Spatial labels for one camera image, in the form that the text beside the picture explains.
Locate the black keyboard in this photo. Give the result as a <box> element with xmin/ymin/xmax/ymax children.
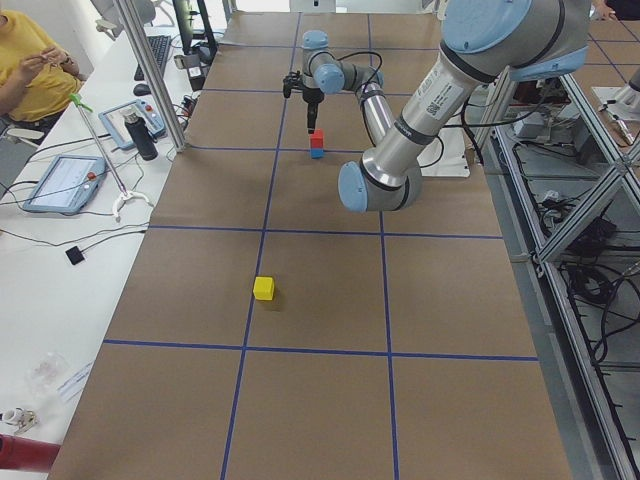
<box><xmin>146</xmin><ymin>35</ymin><xmax>172</xmax><ymax>79</ymax></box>

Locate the yellow block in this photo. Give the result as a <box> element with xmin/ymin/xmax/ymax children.
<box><xmin>253</xmin><ymin>276</ymin><xmax>275</xmax><ymax>301</ymax></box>

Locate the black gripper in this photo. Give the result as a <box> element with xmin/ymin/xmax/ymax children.
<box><xmin>302</xmin><ymin>86</ymin><xmax>323</xmax><ymax>134</ymax></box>

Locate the white camera mast column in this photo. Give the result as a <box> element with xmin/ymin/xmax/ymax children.
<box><xmin>418</xmin><ymin>69</ymin><xmax>506</xmax><ymax>178</ymax></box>

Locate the small black square device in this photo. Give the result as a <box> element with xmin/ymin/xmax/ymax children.
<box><xmin>65</xmin><ymin>246</ymin><xmax>85</xmax><ymax>265</ymax></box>

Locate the teach pendant tablet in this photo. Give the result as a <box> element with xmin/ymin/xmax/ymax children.
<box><xmin>23</xmin><ymin>155</ymin><xmax>106</xmax><ymax>214</ymax></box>
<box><xmin>98</xmin><ymin>98</ymin><xmax>166</xmax><ymax>150</ymax></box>

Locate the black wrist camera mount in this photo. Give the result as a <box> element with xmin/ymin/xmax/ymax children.
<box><xmin>282</xmin><ymin>71</ymin><xmax>304</xmax><ymax>99</ymax></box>

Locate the far teach pendant tablet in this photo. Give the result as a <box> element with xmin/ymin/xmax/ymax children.
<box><xmin>98</xmin><ymin>98</ymin><xmax>166</xmax><ymax>150</ymax></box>

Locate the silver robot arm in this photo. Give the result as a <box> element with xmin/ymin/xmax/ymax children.
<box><xmin>283</xmin><ymin>1</ymin><xmax>591</xmax><ymax>212</ymax></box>

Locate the person in yellow shirt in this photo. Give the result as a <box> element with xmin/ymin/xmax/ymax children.
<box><xmin>1</xmin><ymin>9</ymin><xmax>84</xmax><ymax>133</ymax></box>

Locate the aluminium frame post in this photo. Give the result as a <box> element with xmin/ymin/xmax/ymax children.
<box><xmin>114</xmin><ymin>0</ymin><xmax>187</xmax><ymax>153</ymax></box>

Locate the paper label sheet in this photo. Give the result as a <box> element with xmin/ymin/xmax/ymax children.
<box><xmin>57</xmin><ymin>361</ymin><xmax>94</xmax><ymax>403</ymax></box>

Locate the black computer mouse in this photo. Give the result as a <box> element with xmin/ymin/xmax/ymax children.
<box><xmin>133</xmin><ymin>83</ymin><xmax>151</xmax><ymax>97</ymax></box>

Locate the near teach pendant tablet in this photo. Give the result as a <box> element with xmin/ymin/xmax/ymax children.
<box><xmin>23</xmin><ymin>155</ymin><xmax>106</xmax><ymax>214</ymax></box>

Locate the black water bottle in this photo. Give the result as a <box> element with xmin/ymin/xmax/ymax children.
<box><xmin>123</xmin><ymin>109</ymin><xmax>158</xmax><ymax>161</ymax></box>

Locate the reacher grabber tool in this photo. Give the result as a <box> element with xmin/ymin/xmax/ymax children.
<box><xmin>69</xmin><ymin>93</ymin><xmax>154</xmax><ymax>222</ymax></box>

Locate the dark red cylinder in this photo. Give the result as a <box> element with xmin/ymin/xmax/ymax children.
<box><xmin>1</xmin><ymin>434</ymin><xmax>61</xmax><ymax>473</ymax></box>

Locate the white metal fitting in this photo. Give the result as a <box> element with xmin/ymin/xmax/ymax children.
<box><xmin>1</xmin><ymin>407</ymin><xmax>38</xmax><ymax>435</ymax></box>

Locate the red block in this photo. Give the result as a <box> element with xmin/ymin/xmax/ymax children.
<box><xmin>309</xmin><ymin>128</ymin><xmax>324</xmax><ymax>150</ymax></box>

